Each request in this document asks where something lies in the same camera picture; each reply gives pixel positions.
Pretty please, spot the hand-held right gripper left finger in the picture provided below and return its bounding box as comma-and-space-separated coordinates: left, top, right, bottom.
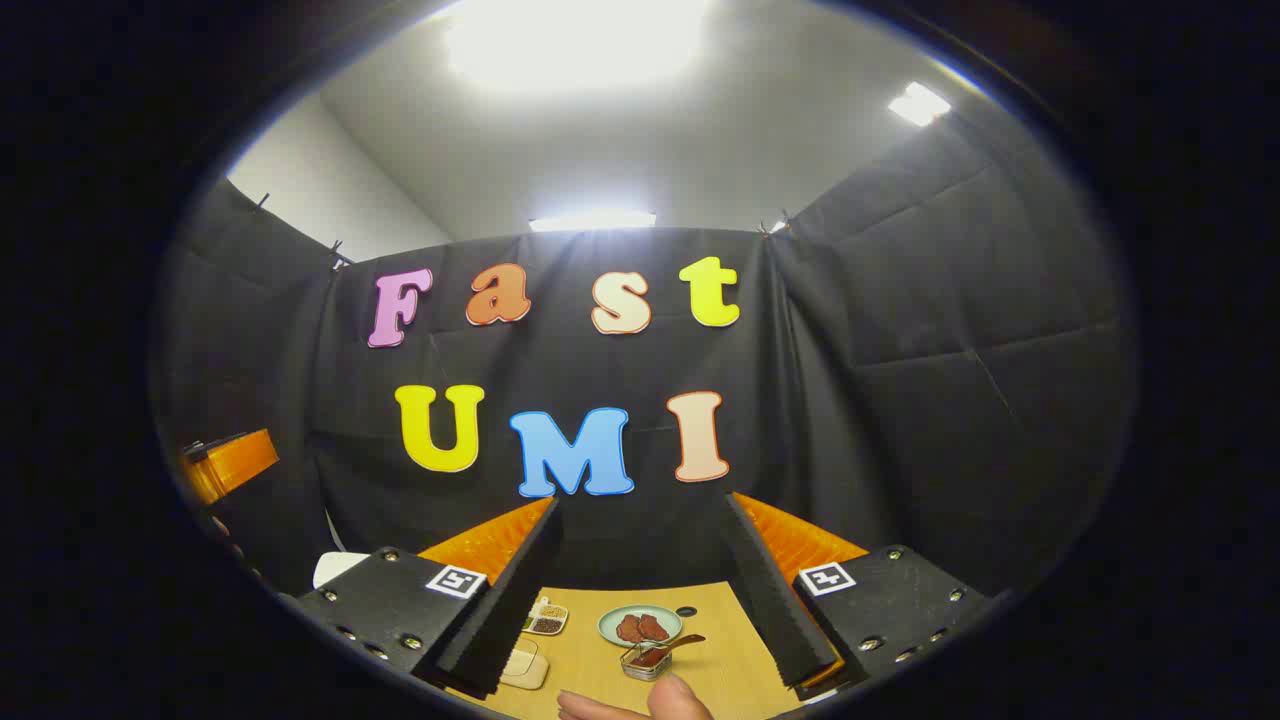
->
290, 495, 563, 699

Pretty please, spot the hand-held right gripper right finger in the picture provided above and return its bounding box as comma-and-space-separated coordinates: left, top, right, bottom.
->
720, 490, 993, 701

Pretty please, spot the brown wooden spoon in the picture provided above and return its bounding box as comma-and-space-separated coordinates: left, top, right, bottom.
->
632, 634, 706, 669

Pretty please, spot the metal wire chopstick holder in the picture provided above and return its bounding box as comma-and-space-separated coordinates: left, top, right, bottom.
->
620, 643, 673, 683

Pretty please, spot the pale green plate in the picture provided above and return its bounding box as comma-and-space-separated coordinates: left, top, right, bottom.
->
597, 604, 684, 648

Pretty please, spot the black backdrop cloth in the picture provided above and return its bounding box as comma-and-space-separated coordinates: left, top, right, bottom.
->
150, 95, 1141, 601

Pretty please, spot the small ceiling light panel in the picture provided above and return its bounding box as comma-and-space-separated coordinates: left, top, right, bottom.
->
888, 82, 953, 127

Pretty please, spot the large ceiling light panel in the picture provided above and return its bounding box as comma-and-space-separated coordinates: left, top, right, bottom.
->
445, 0, 706, 93

